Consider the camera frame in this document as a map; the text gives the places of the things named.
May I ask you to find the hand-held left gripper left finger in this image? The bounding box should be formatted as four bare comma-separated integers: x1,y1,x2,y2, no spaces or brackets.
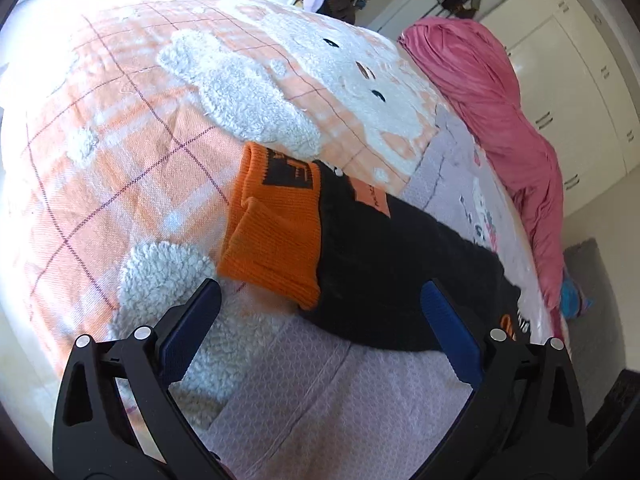
51,277,232,480

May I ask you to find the white wardrobe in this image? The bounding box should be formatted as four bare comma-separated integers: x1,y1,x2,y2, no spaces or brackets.
500,0,640,217

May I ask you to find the grey rug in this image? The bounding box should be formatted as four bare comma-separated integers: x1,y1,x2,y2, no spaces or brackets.
562,237,622,411

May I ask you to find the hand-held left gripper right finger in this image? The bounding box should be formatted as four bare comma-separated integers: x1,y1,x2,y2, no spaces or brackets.
420,278,589,480

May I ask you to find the pink duvet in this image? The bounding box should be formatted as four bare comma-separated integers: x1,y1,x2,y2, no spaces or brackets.
397,16,569,317

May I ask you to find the blue striped cloth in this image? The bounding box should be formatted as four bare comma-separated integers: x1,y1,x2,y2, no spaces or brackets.
560,267,597,319

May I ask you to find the lilac printed bed sheet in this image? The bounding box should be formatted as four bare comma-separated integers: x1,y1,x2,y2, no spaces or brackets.
115,105,567,480

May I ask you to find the orange plaid bunny blanket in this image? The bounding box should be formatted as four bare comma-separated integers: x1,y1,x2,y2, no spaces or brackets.
0,0,442,361

